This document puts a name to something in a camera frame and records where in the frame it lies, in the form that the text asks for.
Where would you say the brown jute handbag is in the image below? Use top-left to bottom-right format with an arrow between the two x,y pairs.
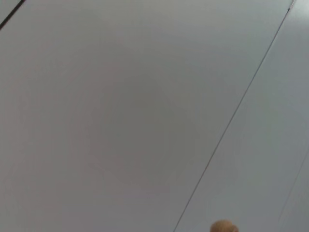
209,219 -> 239,232

